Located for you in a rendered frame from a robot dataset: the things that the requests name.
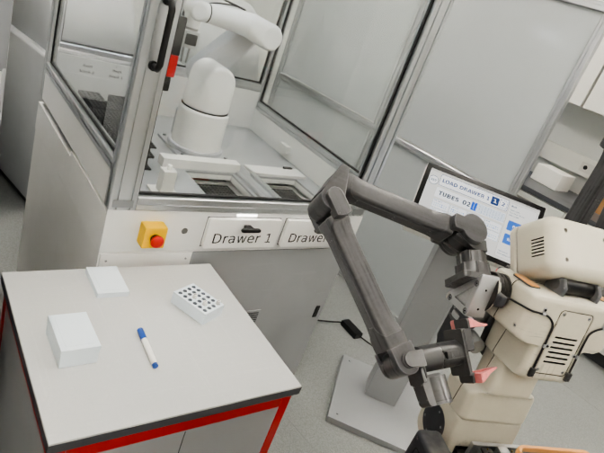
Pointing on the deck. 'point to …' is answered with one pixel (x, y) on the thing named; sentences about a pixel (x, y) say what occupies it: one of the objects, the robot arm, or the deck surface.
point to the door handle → (164, 37)
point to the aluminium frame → (139, 117)
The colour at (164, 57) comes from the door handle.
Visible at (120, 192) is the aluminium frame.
